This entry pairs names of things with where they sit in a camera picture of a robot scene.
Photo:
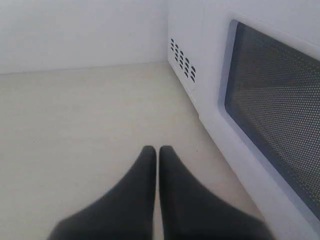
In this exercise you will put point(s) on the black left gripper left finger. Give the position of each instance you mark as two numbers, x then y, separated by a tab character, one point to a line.
123	213

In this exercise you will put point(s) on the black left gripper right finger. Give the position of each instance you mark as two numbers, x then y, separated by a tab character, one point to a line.
191	212

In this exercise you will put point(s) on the white microwave door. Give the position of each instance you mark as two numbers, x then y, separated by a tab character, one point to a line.
260	103

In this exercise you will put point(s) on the white microwave oven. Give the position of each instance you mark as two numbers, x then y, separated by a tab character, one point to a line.
201	35

